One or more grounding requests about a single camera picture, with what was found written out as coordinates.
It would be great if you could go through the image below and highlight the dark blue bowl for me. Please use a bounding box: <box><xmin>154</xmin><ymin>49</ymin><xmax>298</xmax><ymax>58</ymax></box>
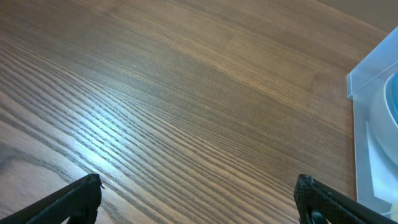
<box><xmin>385</xmin><ymin>74</ymin><xmax>398</xmax><ymax>123</ymax></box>

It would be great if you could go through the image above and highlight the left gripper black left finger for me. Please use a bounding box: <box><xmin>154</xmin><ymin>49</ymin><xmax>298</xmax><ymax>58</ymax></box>
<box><xmin>1</xmin><ymin>174</ymin><xmax>102</xmax><ymax>224</ymax></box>

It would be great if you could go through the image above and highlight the clear plastic storage bin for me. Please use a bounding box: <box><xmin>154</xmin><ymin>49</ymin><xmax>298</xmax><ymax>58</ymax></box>
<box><xmin>346</xmin><ymin>30</ymin><xmax>397</xmax><ymax>215</ymax></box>

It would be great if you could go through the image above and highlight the cream cup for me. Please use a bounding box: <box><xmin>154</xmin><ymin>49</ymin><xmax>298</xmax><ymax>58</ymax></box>
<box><xmin>382</xmin><ymin>202</ymin><xmax>398</xmax><ymax>222</ymax></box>

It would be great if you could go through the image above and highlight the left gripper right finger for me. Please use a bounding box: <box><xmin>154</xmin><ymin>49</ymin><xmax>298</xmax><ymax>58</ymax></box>
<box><xmin>294</xmin><ymin>174</ymin><xmax>397</xmax><ymax>224</ymax></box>

